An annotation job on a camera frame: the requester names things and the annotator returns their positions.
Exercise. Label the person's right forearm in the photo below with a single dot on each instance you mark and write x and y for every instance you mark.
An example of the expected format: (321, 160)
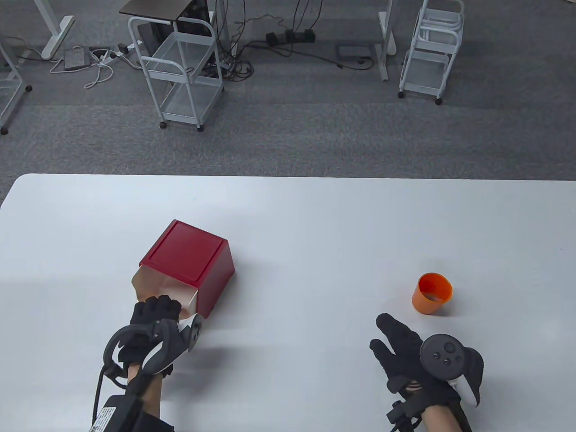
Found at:
(443, 420)

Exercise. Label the white cart with black casters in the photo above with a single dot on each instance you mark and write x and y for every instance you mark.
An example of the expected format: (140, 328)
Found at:
(6, 96)

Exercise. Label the black computer tower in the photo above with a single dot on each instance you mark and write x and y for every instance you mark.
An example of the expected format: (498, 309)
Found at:
(195, 9)

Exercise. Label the grey box on floor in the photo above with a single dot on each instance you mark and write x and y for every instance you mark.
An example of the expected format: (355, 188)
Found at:
(75, 59)

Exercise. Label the dark brown side table top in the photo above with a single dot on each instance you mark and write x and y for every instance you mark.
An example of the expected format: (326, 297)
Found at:
(153, 9)

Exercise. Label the red tea bag box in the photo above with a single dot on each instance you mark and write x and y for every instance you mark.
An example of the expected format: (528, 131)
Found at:
(184, 252)

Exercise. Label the black power strip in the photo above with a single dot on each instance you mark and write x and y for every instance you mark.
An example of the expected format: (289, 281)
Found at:
(290, 37)

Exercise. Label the person's left forearm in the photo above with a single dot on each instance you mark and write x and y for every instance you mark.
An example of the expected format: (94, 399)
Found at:
(150, 391)

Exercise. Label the black and white hand controller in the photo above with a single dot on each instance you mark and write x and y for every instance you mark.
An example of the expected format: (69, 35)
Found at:
(168, 346)
(443, 355)

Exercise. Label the orange cup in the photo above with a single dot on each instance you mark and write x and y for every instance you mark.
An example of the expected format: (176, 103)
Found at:
(425, 307)

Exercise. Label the white desk leg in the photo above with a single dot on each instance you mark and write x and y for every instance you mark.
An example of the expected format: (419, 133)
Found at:
(56, 38)
(388, 31)

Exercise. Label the white power strip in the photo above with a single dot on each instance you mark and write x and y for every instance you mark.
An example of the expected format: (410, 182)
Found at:
(114, 54)

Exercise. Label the clear pyramid tea bag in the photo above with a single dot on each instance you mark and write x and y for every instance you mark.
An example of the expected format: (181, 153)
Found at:
(431, 296)

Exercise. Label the person's right hand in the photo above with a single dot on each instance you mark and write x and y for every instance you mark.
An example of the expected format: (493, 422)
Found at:
(398, 348)

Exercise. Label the grey flat floor device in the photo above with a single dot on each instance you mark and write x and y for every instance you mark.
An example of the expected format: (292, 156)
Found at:
(355, 53)

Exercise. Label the person's left hand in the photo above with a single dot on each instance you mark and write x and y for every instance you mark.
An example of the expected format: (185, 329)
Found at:
(157, 308)

